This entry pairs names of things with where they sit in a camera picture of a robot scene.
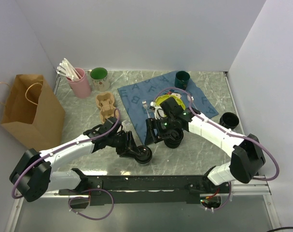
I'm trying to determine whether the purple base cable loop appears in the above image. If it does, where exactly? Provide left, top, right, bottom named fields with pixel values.
left=68, top=188, right=114, bottom=220

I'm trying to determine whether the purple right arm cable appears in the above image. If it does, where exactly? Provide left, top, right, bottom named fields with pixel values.
left=153, top=87, right=280, bottom=182

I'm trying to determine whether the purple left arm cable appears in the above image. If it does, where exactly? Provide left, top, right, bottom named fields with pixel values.
left=11, top=108, right=122, bottom=199

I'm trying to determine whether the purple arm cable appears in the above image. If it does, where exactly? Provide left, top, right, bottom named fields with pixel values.
left=11, top=108, right=122, bottom=199
left=153, top=87, right=280, bottom=182

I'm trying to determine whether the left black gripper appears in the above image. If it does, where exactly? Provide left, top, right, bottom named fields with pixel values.
left=108, top=131, right=140, bottom=159

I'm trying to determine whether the cardboard cup carrier tray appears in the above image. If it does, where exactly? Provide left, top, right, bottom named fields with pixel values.
left=96, top=92, right=116, bottom=124

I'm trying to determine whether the silver fork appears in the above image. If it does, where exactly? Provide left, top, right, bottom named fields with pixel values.
left=142, top=100, right=150, bottom=118

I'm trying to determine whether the dark translucent takeout cup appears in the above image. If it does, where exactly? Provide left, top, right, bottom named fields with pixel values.
left=135, top=145, right=153, bottom=165

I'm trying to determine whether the dark teal mug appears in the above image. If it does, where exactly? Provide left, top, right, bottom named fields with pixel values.
left=174, top=71, right=190, bottom=90

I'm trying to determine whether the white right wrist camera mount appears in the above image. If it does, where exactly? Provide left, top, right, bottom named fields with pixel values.
left=149, top=101, right=166, bottom=119

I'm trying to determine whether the pink straw holder cup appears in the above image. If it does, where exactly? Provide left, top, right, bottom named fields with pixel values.
left=67, top=68, right=91, bottom=99

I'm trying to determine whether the green inside ceramic mug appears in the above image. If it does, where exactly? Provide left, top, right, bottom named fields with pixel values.
left=87, top=67, right=110, bottom=92

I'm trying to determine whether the yellow green dotted plate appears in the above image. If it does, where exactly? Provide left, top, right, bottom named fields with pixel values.
left=154, top=94, right=186, bottom=110

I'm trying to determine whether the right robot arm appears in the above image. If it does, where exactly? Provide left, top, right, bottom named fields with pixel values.
left=144, top=97, right=265, bottom=193

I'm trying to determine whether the blue letter print cloth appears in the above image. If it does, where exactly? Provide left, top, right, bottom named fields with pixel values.
left=118, top=71, right=219, bottom=143

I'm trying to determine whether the small santa figurine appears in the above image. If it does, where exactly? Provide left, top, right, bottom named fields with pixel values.
left=167, top=89, right=181, bottom=99

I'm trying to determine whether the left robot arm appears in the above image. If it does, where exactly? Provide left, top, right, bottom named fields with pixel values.
left=9, top=117, right=152, bottom=202

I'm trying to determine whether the brown paper bag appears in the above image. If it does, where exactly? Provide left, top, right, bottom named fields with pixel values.
left=1, top=74, right=65, bottom=151

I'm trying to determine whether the silver spoon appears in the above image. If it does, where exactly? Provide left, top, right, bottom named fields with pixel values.
left=187, top=95, right=197, bottom=109

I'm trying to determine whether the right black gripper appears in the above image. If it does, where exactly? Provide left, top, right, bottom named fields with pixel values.
left=144, top=115, right=176, bottom=145

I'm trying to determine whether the stack of black lids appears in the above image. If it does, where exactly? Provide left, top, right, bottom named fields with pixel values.
left=164, top=128, right=183, bottom=149

